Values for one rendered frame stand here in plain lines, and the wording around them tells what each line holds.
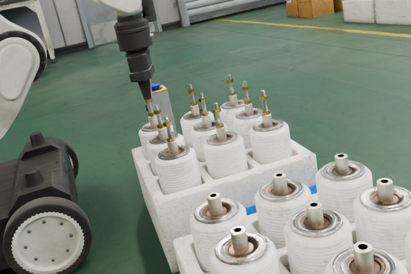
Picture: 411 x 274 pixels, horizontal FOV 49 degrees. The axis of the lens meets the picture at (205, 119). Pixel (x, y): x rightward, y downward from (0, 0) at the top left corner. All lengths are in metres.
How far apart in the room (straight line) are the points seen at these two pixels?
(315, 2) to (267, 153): 3.76
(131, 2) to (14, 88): 0.37
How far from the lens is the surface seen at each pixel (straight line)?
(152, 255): 1.16
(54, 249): 1.17
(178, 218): 1.01
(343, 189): 0.79
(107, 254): 1.22
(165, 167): 1.00
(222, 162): 1.02
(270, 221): 0.77
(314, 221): 0.68
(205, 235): 0.73
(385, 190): 0.72
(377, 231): 0.72
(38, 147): 1.51
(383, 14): 3.76
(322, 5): 4.79
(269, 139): 1.05
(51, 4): 6.07
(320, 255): 0.67
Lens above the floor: 0.62
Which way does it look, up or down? 18 degrees down
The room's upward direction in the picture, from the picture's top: 11 degrees counter-clockwise
